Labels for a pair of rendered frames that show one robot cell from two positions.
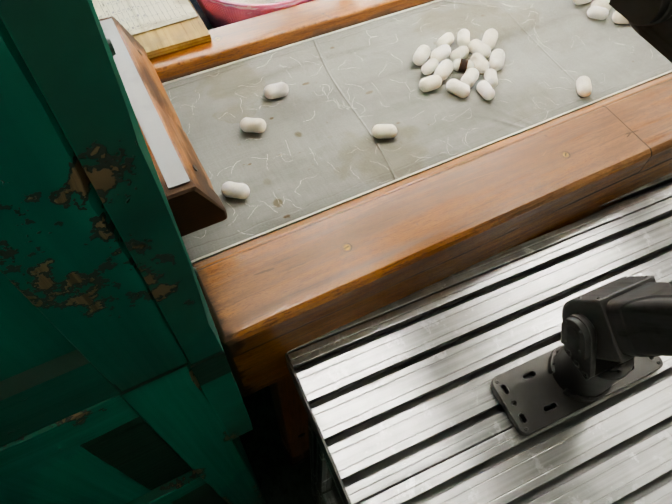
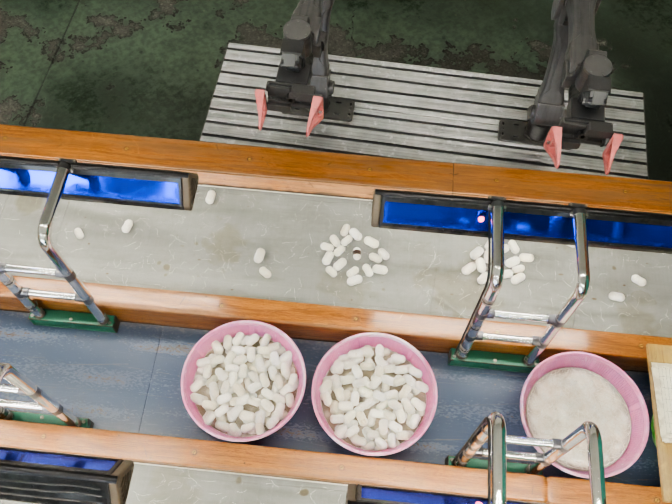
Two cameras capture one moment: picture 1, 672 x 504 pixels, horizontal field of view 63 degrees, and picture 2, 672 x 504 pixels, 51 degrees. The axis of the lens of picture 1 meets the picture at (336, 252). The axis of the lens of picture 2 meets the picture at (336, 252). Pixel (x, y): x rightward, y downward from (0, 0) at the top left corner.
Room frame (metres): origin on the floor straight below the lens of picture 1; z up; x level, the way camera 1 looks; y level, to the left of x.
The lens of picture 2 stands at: (1.50, -0.05, 2.24)
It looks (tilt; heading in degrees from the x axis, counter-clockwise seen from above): 63 degrees down; 215
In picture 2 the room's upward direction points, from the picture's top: 1 degrees clockwise
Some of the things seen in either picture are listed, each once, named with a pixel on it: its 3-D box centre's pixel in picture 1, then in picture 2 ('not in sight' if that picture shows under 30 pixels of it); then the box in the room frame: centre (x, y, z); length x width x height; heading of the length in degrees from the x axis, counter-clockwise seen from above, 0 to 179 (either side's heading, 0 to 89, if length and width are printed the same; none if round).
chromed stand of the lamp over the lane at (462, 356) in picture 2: not in sight; (512, 291); (0.80, -0.10, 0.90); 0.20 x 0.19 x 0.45; 120
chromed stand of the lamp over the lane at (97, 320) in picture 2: not in sight; (53, 249); (1.28, -0.94, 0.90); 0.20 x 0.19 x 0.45; 120
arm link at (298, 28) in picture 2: not in sight; (302, 38); (0.66, -0.74, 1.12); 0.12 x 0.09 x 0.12; 27
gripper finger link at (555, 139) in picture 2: not in sight; (565, 148); (0.55, -0.16, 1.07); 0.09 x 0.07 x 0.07; 27
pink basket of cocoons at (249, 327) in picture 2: not in sight; (245, 384); (1.24, -0.47, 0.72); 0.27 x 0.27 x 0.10
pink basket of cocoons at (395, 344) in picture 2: not in sight; (373, 397); (1.10, -0.23, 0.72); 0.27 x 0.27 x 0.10
